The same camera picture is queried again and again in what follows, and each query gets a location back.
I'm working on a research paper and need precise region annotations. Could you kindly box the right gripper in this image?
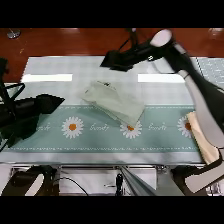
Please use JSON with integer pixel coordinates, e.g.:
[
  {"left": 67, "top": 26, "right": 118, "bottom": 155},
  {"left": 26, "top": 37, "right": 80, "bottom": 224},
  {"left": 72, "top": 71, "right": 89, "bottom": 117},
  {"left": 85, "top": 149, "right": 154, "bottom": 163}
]
[{"left": 111, "top": 49, "right": 142, "bottom": 72}]

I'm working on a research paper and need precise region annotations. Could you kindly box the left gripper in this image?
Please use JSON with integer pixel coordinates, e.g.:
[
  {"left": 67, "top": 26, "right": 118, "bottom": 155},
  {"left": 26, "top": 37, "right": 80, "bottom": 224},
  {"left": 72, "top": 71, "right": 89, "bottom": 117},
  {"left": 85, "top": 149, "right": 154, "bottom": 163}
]
[{"left": 16, "top": 94, "right": 52, "bottom": 117}]

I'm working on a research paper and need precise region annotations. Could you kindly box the pale green shirt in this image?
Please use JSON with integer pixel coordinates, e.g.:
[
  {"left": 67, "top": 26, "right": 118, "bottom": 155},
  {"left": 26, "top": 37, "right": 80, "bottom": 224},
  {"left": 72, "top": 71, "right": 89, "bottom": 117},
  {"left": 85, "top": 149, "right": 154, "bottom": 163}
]
[{"left": 80, "top": 79, "right": 147, "bottom": 128}]

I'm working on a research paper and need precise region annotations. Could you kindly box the cream garment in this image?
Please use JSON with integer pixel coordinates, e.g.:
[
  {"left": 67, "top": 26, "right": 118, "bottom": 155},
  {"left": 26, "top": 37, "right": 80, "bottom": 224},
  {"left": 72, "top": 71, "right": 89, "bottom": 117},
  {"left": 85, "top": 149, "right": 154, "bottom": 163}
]
[{"left": 185, "top": 111, "right": 222, "bottom": 166}]

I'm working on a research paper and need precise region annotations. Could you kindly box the black cable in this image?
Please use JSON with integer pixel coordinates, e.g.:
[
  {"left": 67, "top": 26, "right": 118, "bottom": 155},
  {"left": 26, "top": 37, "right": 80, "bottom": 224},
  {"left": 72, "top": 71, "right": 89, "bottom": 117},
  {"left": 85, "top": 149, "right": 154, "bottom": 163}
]
[{"left": 53, "top": 175, "right": 90, "bottom": 196}]

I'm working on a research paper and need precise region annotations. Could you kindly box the silver frame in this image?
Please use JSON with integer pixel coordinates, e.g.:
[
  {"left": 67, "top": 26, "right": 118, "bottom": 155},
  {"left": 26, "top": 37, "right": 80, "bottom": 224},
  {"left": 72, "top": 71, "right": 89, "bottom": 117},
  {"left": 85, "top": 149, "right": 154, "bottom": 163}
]
[{"left": 0, "top": 162, "right": 224, "bottom": 196}]

